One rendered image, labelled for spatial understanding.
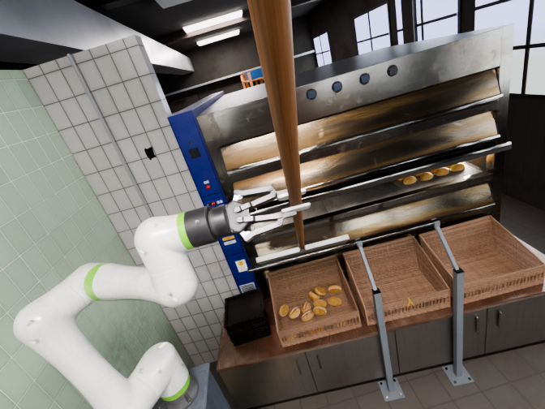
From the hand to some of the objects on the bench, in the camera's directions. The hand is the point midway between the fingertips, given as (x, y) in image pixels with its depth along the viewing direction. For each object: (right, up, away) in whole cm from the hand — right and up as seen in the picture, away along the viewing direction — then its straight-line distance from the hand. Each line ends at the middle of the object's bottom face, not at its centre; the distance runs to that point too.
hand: (293, 201), depth 70 cm
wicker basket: (+26, -80, +145) cm, 168 cm away
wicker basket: (+84, -65, +142) cm, 177 cm away
